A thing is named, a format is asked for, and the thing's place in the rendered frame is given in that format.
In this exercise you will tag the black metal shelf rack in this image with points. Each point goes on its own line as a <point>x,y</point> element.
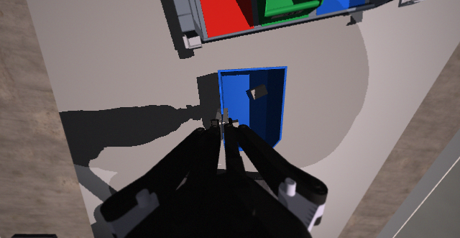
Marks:
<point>205,21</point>

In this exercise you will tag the blue bin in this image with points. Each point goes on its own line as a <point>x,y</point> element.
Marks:
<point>263,115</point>

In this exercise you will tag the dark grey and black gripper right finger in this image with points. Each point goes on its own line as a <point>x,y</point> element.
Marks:
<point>301,193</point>

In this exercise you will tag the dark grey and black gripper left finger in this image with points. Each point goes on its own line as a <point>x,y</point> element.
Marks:
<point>197,153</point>

